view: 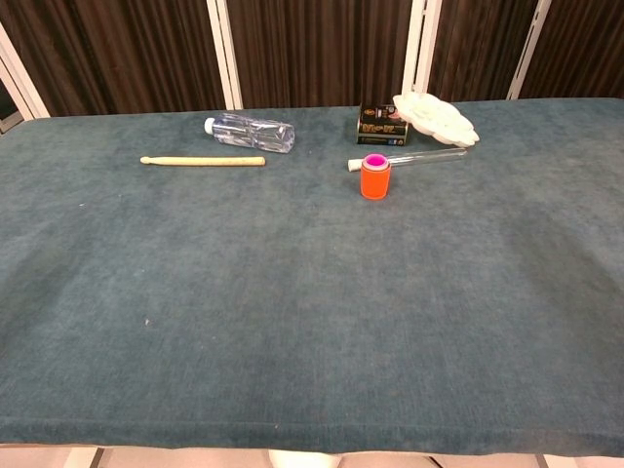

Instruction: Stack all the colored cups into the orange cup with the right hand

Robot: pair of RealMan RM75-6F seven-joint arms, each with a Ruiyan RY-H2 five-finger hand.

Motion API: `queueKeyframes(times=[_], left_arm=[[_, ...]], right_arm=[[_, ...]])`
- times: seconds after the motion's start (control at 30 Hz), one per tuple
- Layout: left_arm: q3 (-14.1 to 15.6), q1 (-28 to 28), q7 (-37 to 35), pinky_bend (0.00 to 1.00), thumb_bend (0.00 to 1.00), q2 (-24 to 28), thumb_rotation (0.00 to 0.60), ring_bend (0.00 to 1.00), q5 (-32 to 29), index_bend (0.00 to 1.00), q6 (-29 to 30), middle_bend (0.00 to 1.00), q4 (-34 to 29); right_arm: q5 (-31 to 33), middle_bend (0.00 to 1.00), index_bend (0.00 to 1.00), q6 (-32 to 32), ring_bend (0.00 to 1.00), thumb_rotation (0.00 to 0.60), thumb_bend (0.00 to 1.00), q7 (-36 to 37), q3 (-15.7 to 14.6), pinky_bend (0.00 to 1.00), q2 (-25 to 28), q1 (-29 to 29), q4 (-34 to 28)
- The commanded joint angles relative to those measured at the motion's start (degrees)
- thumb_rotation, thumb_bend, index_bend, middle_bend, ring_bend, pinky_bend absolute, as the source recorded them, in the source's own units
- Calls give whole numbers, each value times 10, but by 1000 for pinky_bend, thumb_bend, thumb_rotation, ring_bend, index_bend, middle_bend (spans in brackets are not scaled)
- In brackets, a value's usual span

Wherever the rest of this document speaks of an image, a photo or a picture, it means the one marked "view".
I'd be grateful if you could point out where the orange plastic cup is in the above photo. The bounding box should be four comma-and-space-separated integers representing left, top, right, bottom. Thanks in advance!
360, 158, 393, 202

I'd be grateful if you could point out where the glass test tube with stopper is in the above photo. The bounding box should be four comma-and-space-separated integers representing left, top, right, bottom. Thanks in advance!
347, 147, 468, 173

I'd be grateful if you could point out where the clear plastic water bottle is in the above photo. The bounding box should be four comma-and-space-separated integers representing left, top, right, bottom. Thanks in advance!
203, 112, 297, 155

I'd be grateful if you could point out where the black printed box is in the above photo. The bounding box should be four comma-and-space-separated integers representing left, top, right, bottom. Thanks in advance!
356, 102, 410, 146

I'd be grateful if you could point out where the wooden drumstick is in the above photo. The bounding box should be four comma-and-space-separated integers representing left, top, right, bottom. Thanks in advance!
139, 155, 267, 168

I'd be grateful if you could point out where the blue-green tablecloth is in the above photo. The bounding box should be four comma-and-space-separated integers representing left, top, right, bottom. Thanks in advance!
0, 97, 624, 459

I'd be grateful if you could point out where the white flower-shaped paint palette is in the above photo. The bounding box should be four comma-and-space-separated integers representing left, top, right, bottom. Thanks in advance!
392, 93, 482, 147

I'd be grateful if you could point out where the dark brown screen panel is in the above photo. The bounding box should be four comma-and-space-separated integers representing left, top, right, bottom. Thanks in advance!
519, 0, 624, 101
428, 0, 540, 103
226, 0, 415, 109
0, 0, 230, 118

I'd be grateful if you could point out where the white screen frame post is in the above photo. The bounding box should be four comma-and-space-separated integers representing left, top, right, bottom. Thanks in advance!
0, 21, 50, 133
506, 0, 555, 101
205, 0, 244, 111
404, 0, 443, 106

